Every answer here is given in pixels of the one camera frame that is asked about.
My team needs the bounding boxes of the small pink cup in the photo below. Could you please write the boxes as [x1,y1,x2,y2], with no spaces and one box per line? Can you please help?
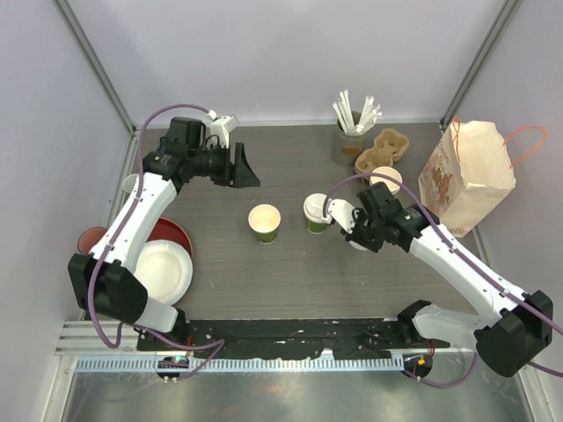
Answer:
[121,173,139,194]

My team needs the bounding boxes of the white slotted cable duct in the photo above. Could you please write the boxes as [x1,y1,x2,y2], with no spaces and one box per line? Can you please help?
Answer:
[75,351,404,374]

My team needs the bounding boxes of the stacked green paper cups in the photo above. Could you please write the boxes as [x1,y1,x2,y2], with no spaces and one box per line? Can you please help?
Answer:
[369,166,403,195]

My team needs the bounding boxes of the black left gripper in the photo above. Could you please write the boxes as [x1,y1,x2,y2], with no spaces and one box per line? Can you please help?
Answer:
[188,142,260,188]

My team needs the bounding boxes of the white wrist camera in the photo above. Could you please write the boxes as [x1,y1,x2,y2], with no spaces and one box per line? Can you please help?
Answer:
[323,199,355,234]
[204,110,238,149]

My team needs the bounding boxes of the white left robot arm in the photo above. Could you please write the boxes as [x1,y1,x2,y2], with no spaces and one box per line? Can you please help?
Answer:
[68,116,260,351]

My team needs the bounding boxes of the bear print paper bag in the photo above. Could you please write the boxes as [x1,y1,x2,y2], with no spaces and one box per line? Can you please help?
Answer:
[417,115,547,237]

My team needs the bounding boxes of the pink floral mug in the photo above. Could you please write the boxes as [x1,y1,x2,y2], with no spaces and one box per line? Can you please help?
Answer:
[77,227,107,255]

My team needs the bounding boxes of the green paper cup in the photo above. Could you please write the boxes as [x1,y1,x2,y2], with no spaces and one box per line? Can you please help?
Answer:
[306,218,328,234]
[247,204,281,244]

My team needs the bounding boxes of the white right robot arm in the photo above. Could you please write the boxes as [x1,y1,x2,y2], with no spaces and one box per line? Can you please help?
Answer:
[328,183,553,377]

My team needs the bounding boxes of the white paper plate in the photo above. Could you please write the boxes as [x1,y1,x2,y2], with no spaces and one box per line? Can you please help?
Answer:
[134,240,194,306]

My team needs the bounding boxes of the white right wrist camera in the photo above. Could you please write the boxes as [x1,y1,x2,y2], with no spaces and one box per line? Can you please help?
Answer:
[323,199,355,234]

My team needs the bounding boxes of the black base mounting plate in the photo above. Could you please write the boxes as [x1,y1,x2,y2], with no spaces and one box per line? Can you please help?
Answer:
[135,316,452,360]

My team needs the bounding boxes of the brown pulp cup carrier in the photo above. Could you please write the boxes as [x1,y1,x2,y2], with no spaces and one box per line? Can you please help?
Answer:
[354,128,410,174]

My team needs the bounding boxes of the grey straw holder cup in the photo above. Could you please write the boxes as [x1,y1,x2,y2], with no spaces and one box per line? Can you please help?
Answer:
[331,121,368,167]

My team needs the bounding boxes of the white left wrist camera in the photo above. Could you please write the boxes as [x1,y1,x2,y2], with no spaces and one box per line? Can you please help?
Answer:
[204,110,238,149]

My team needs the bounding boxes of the white plastic cup lid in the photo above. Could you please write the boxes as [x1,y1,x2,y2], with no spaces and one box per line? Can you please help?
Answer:
[303,193,326,223]

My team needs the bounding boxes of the white plastic lid stack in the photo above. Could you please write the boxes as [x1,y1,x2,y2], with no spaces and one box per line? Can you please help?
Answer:
[348,241,369,251]

